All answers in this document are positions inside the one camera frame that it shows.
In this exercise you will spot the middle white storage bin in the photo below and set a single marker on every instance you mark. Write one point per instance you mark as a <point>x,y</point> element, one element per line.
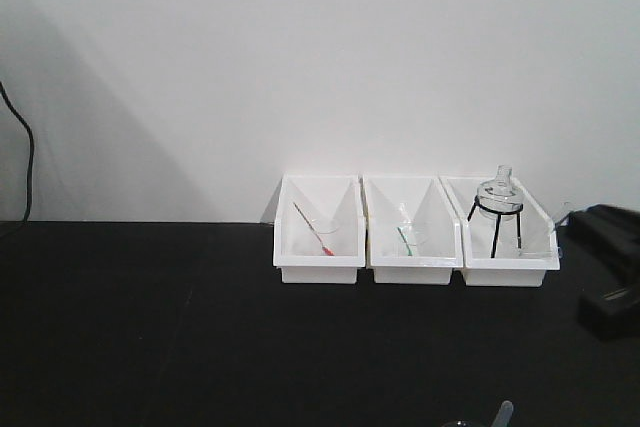
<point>435,235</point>

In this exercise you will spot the white storage bin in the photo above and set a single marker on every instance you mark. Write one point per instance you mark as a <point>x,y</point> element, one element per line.
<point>435,235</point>
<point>515,251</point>
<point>319,229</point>

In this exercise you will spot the red tipped pipette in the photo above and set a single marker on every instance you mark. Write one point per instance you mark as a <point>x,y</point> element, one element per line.
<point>325,249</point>

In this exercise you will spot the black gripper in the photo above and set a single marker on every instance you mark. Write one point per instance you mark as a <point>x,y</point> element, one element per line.
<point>610,235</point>

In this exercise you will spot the left white storage bin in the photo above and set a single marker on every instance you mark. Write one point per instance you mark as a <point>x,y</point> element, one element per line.
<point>319,229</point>

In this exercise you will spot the right white storage bin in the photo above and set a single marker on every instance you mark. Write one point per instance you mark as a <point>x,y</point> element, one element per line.
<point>515,251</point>

